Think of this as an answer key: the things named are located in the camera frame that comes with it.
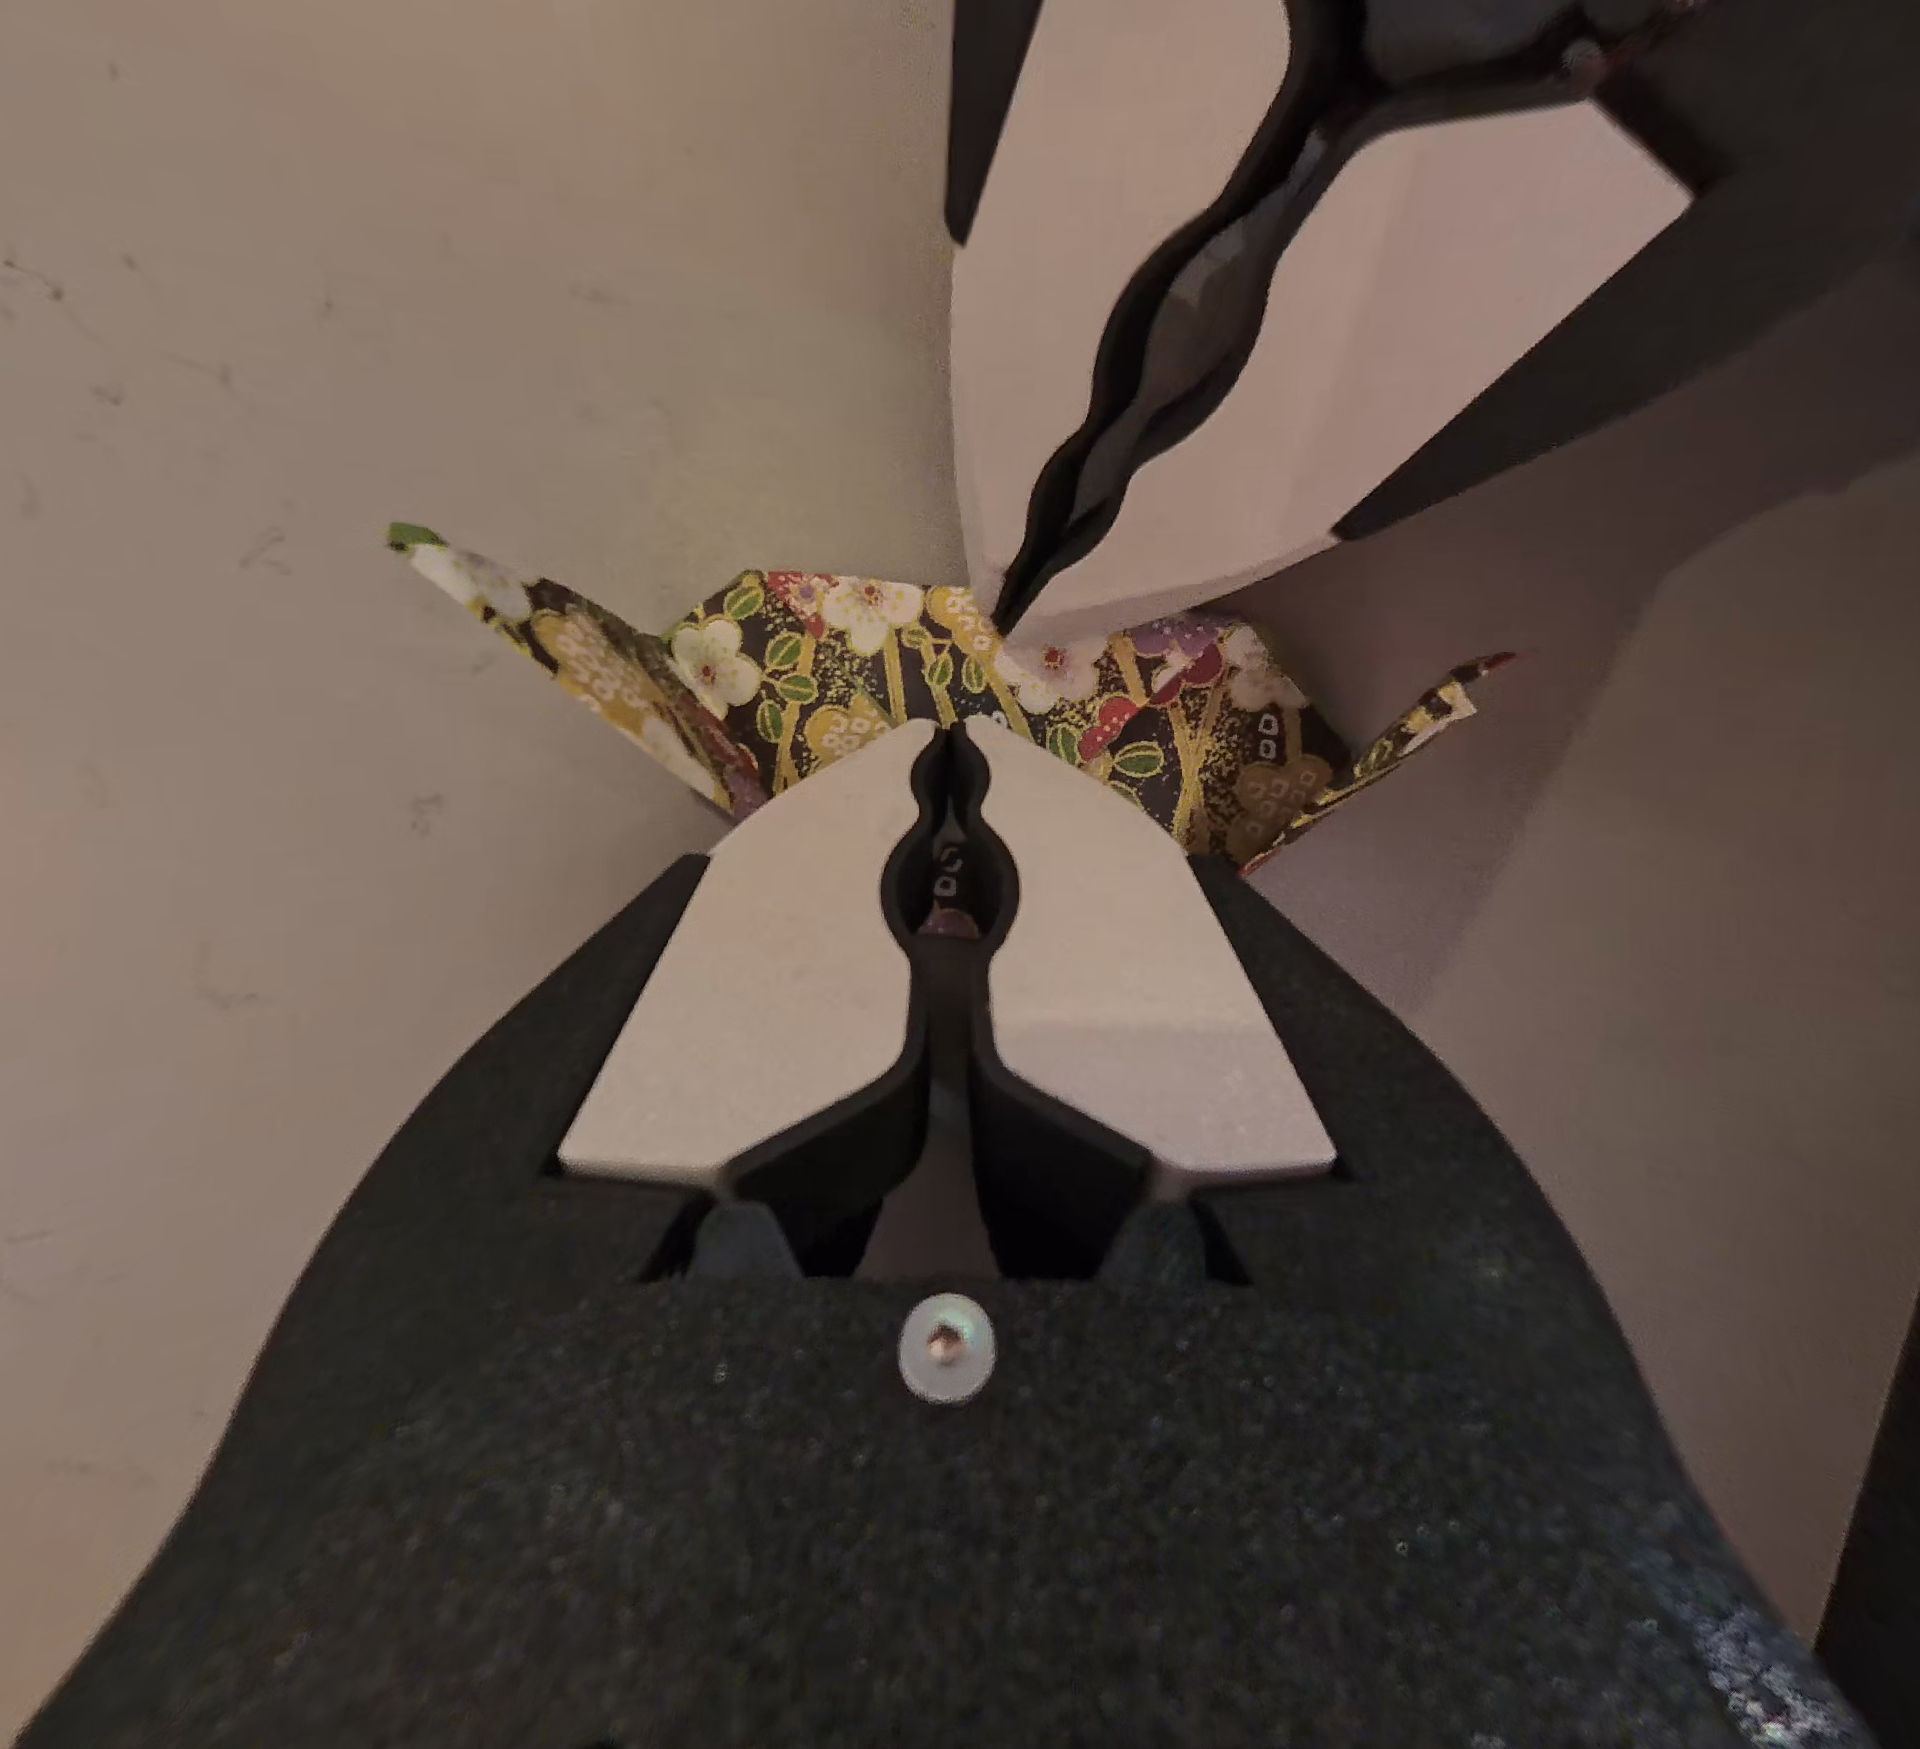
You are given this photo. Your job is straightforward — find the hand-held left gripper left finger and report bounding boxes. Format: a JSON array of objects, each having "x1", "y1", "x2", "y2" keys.
[{"x1": 558, "y1": 717, "x2": 956, "y2": 1280}]

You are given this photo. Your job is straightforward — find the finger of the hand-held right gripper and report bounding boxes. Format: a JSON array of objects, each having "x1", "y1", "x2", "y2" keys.
[
  {"x1": 995, "y1": 96, "x2": 1698, "y2": 641},
  {"x1": 951, "y1": 0, "x2": 1359, "y2": 641}
]

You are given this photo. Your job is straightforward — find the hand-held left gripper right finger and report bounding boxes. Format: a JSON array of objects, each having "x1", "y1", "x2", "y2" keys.
[{"x1": 956, "y1": 717, "x2": 1338, "y2": 1280}]

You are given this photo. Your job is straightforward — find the green floral origami paper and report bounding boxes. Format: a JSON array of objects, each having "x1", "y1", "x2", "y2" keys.
[{"x1": 385, "y1": 523, "x2": 1518, "y2": 940}]

